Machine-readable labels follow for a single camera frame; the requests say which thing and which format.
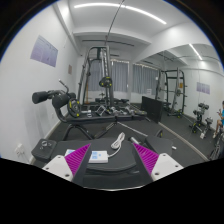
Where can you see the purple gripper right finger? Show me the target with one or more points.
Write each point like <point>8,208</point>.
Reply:
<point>153,166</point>

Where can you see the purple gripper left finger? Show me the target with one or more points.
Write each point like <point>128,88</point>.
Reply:
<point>71,167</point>

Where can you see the white charger power bank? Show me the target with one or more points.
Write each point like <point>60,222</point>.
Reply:
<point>98,157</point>

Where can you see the black padded weight bench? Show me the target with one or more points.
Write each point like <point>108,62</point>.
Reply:
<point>120,171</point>

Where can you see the black flat panel board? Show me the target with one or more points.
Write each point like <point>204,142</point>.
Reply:
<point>153,108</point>

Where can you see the grey power rack machine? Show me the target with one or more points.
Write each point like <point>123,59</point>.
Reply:
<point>101,54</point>

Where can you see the grey window curtains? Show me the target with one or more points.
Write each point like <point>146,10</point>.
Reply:
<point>119,76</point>

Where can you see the white wall socket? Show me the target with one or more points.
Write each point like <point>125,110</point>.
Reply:
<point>19,150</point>

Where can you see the large wall mirror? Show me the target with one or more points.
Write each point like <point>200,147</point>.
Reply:
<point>189,80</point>

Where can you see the small brown wall plaque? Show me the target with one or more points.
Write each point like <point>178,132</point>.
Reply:
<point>70,69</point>

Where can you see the purple wall poster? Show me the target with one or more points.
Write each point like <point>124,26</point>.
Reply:
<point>43,51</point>

